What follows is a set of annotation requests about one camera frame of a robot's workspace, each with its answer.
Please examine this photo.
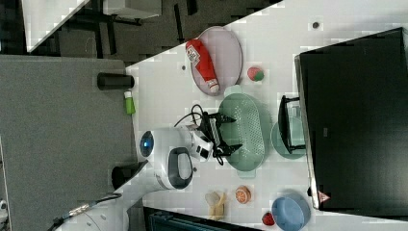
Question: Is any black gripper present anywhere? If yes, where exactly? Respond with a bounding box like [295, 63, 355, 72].
[199, 112, 242, 158]

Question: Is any mint green plastic strainer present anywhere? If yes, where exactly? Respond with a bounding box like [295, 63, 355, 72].
[218, 85, 268, 179]

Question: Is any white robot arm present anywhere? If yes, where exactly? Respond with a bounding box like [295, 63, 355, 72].
[47, 112, 240, 231]

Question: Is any toy orange slice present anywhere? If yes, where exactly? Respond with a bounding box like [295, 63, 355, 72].
[235, 186, 251, 204]

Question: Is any toy strawberry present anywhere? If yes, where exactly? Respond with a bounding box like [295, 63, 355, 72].
[247, 66, 265, 82]

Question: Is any teal round plate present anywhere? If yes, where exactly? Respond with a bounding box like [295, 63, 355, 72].
[270, 116, 306, 160]

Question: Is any red ketchup bottle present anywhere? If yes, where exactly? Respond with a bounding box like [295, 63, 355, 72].
[186, 38, 219, 93]

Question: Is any pink oval tray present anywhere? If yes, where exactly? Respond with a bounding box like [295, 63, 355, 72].
[191, 26, 242, 96]

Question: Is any small red toy fruit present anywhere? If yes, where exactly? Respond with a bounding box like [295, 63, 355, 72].
[262, 212, 275, 226]

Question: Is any green marker pen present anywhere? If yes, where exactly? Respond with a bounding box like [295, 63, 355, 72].
[124, 91, 136, 115]

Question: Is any blue bowl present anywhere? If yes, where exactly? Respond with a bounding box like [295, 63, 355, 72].
[271, 193, 311, 231]

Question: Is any dark blue crate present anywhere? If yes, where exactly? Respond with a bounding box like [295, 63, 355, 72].
[143, 207, 260, 231]

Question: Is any black cup lower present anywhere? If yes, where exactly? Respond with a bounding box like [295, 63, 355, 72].
[111, 161, 147, 193]

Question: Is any black cylinder upper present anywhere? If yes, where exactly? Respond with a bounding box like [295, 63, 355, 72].
[97, 72, 135, 90]

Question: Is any large black box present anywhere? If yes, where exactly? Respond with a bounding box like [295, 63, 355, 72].
[294, 28, 408, 220]

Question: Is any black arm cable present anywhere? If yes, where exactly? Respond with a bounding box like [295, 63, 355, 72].
[173, 103, 225, 167]

